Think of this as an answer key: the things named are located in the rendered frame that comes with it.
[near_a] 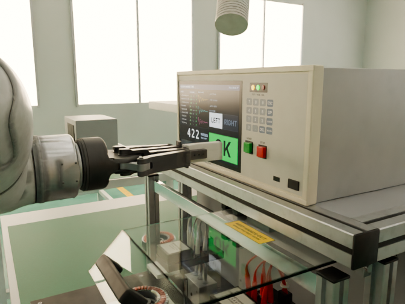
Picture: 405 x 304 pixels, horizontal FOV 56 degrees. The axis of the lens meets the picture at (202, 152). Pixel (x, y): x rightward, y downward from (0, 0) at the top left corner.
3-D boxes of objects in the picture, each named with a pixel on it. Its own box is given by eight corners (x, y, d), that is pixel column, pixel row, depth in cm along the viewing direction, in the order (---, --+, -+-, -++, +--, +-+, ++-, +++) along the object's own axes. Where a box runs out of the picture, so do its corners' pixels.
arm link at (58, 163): (38, 213, 47) (87, 205, 50) (32, 140, 46) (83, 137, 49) (31, 194, 55) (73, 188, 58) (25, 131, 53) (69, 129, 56)
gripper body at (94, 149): (72, 184, 58) (130, 176, 62) (84, 199, 50) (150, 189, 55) (68, 134, 56) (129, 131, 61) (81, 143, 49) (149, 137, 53)
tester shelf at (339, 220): (352, 271, 46) (355, 236, 46) (147, 165, 104) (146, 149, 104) (520, 211, 68) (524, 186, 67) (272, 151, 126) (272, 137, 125)
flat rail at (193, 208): (327, 303, 50) (329, 281, 49) (149, 189, 103) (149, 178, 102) (334, 300, 50) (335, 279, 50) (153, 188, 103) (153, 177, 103)
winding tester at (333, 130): (306, 206, 56) (313, 64, 52) (177, 157, 93) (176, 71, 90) (451, 175, 75) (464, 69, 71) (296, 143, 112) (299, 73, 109)
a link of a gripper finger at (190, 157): (176, 151, 60) (184, 154, 57) (204, 148, 62) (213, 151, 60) (176, 160, 60) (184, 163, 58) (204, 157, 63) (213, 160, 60)
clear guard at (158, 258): (145, 375, 38) (143, 322, 37) (88, 272, 59) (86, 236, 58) (360, 289, 54) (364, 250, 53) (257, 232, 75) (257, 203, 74)
